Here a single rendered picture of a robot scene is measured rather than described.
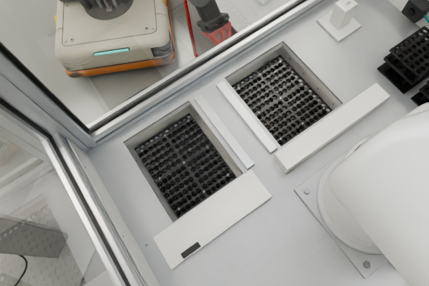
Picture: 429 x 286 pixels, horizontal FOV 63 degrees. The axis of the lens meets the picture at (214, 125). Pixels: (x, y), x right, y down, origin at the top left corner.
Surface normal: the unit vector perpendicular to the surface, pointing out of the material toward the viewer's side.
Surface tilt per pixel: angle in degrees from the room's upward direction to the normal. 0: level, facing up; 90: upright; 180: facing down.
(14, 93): 90
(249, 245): 0
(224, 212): 0
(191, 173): 0
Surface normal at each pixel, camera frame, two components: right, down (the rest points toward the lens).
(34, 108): 0.57, 0.74
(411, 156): -0.21, -0.29
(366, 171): -0.58, 0.05
